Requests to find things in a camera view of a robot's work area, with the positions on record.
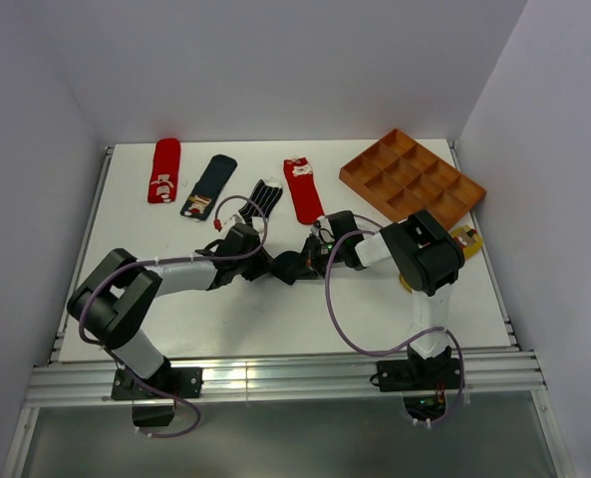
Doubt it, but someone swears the navy sock with bear pattern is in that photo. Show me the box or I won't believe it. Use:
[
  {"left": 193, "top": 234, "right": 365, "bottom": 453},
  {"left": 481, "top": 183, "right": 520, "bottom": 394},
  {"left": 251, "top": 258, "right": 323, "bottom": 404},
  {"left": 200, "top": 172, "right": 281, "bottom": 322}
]
[{"left": 179, "top": 154, "right": 237, "bottom": 221}]

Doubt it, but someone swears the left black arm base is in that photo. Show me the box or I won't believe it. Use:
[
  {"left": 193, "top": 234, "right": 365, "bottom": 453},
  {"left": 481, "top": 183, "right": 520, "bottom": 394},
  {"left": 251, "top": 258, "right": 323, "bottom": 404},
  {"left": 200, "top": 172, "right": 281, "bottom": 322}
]
[{"left": 111, "top": 367, "right": 203, "bottom": 429}]

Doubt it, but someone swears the red sock with santa pattern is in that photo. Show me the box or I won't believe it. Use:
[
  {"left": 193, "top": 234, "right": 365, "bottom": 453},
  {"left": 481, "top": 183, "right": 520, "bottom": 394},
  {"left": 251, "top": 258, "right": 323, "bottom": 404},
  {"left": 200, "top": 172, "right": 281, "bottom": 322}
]
[{"left": 283, "top": 157, "right": 324, "bottom": 225}]

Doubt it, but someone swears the orange compartment tray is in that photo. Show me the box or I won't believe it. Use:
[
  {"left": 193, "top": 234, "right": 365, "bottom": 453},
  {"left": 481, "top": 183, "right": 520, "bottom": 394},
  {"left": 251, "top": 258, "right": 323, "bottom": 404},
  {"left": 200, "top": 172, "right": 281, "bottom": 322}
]
[{"left": 339, "top": 128, "right": 486, "bottom": 230}]

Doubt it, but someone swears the black white striped sock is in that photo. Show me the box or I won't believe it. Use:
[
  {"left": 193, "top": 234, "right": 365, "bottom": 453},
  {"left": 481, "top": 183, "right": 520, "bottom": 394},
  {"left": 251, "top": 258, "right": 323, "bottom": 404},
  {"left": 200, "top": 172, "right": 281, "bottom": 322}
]
[{"left": 238, "top": 178, "right": 283, "bottom": 233}]

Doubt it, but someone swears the purple cable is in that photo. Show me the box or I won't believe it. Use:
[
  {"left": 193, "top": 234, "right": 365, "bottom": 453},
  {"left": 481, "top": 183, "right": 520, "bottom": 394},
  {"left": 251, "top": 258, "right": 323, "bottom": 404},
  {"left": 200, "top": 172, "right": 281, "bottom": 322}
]
[
  {"left": 314, "top": 211, "right": 468, "bottom": 427},
  {"left": 78, "top": 194, "right": 269, "bottom": 439}
]

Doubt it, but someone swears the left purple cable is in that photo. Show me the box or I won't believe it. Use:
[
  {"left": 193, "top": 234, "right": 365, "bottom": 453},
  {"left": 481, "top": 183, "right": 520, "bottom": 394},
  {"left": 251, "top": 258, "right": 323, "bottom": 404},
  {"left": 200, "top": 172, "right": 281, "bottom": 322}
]
[{"left": 78, "top": 194, "right": 269, "bottom": 439}]

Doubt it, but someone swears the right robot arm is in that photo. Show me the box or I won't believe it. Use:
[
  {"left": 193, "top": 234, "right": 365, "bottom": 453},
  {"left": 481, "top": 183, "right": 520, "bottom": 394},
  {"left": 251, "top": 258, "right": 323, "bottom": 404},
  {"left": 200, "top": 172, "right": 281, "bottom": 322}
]
[{"left": 291, "top": 209, "right": 465, "bottom": 388}]

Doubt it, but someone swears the plain navy ankle sock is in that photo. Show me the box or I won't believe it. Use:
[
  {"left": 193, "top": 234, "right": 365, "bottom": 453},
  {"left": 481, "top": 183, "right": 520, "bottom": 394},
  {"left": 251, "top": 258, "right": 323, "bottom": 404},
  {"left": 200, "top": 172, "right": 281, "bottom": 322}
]
[{"left": 271, "top": 251, "right": 309, "bottom": 286}]

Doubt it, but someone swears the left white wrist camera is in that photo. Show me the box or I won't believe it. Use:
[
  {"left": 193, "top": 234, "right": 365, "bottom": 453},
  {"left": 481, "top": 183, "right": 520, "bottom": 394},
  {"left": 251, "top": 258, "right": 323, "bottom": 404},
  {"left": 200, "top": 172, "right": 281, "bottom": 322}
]
[{"left": 213, "top": 213, "right": 246, "bottom": 231}]

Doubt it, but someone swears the yellow sock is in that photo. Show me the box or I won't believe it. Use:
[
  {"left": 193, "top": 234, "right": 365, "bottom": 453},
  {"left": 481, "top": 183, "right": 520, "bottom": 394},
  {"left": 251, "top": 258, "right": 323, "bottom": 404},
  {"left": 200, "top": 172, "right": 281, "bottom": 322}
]
[{"left": 400, "top": 225, "right": 483, "bottom": 296}]

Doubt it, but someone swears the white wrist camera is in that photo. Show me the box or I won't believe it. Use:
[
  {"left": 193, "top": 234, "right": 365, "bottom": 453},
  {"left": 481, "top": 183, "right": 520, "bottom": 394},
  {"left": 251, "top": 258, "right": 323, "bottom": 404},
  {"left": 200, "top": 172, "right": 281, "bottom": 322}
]
[
  {"left": 310, "top": 216, "right": 325, "bottom": 232},
  {"left": 213, "top": 213, "right": 246, "bottom": 231}
]

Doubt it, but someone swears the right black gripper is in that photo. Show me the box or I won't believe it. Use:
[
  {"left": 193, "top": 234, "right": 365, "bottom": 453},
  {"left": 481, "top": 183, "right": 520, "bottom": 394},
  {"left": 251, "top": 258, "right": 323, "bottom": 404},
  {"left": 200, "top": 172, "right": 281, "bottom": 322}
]
[{"left": 285, "top": 234, "right": 346, "bottom": 279}]

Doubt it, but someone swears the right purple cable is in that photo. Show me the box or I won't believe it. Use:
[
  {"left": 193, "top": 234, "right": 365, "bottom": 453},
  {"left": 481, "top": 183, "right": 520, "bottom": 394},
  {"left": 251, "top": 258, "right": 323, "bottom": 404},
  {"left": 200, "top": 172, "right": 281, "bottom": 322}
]
[{"left": 314, "top": 211, "right": 468, "bottom": 427}]

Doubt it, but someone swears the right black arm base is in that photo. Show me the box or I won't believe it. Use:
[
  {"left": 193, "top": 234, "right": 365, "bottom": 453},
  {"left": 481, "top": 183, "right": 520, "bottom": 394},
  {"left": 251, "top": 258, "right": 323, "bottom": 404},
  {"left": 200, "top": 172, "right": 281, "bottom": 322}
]
[{"left": 369, "top": 349, "right": 464, "bottom": 423}]

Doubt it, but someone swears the aluminium front rail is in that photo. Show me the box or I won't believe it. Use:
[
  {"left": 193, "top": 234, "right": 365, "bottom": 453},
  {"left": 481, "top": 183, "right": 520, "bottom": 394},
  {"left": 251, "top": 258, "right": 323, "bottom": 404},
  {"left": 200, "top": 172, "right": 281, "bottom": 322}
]
[{"left": 23, "top": 350, "right": 546, "bottom": 408}]

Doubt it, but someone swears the red sock with white figure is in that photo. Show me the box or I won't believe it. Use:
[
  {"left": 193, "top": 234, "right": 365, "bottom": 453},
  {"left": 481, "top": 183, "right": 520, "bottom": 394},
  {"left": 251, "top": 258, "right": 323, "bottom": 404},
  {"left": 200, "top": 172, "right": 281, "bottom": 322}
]
[{"left": 148, "top": 137, "right": 181, "bottom": 204}]

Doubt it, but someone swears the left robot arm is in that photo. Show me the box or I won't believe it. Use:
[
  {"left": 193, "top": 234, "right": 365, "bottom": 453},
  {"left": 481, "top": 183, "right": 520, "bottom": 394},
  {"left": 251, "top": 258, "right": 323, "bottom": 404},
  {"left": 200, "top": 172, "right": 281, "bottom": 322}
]
[{"left": 67, "top": 223, "right": 274, "bottom": 397}]

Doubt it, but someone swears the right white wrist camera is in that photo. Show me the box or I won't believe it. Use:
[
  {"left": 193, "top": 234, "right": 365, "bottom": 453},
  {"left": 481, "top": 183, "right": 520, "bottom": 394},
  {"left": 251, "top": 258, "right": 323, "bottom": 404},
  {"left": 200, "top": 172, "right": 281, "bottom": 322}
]
[{"left": 310, "top": 216, "right": 325, "bottom": 232}]

